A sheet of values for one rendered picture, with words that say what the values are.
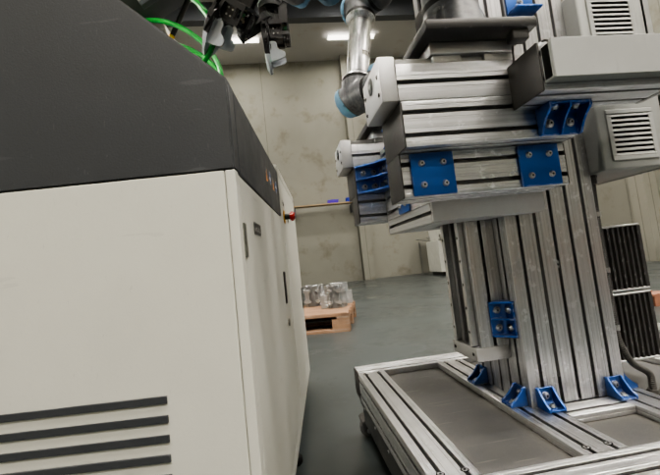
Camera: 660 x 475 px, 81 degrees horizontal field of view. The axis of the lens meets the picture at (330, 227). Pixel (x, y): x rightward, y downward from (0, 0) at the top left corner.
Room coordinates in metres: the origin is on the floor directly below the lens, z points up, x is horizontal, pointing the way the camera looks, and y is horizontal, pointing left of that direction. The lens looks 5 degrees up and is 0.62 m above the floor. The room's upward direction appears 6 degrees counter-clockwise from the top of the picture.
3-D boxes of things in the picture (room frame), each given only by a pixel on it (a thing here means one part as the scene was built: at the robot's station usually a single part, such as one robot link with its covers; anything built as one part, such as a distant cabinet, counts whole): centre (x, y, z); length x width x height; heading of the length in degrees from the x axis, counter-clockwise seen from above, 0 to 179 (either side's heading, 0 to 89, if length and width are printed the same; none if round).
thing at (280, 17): (1.11, 0.10, 1.34); 0.09 x 0.08 x 0.12; 91
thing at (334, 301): (3.89, 0.52, 0.19); 1.36 x 0.94 x 0.38; 86
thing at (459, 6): (0.80, -0.31, 1.09); 0.15 x 0.15 x 0.10
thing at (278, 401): (0.99, 0.16, 0.44); 0.65 x 0.02 x 0.68; 1
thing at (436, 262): (9.44, -2.71, 0.57); 2.44 x 0.61 x 1.15; 7
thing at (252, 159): (0.99, 0.18, 0.87); 0.62 x 0.04 x 0.16; 1
